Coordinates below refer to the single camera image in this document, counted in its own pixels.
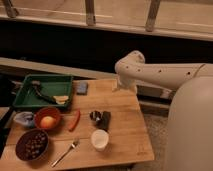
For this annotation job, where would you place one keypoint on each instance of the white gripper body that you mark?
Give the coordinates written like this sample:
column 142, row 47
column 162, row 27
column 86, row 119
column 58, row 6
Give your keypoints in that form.
column 126, row 83

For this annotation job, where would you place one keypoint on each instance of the blue sponge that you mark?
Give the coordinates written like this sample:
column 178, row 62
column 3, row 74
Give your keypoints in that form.
column 82, row 88

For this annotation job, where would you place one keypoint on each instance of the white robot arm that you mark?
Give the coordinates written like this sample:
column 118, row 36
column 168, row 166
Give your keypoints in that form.
column 190, row 122

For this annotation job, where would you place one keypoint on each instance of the dark metal cup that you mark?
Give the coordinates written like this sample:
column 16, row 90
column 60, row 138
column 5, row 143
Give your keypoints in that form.
column 100, row 120

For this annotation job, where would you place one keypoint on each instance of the white paper cup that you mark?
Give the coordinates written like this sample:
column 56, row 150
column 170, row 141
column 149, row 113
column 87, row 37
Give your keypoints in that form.
column 100, row 139

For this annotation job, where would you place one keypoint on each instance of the red chili pepper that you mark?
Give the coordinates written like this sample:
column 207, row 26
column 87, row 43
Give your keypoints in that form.
column 75, row 121

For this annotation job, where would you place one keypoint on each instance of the yellow banana piece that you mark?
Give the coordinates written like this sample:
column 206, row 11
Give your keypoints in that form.
column 60, row 99

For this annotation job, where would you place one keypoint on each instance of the green plastic tray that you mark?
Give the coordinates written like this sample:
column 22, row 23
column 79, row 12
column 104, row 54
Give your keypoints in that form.
column 52, row 85

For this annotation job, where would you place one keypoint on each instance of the silver fork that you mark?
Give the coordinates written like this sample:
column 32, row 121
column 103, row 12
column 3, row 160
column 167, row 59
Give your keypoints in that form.
column 71, row 147

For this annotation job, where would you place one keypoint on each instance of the yellow orange fruit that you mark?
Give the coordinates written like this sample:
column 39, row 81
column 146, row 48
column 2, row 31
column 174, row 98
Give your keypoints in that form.
column 47, row 122

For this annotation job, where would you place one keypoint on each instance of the orange bowl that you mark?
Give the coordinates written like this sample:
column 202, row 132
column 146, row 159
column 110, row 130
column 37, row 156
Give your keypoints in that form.
column 47, row 111

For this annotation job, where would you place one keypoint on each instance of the dark brush in tray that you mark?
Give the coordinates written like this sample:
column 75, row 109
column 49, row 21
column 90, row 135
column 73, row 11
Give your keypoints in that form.
column 37, row 87

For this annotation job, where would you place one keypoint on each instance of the blue crumpled cloth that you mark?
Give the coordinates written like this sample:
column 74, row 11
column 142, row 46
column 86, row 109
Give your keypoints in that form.
column 25, row 119

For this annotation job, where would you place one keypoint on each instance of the dark bowl of beans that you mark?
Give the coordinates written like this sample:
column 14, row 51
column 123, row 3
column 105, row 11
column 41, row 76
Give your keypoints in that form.
column 32, row 145

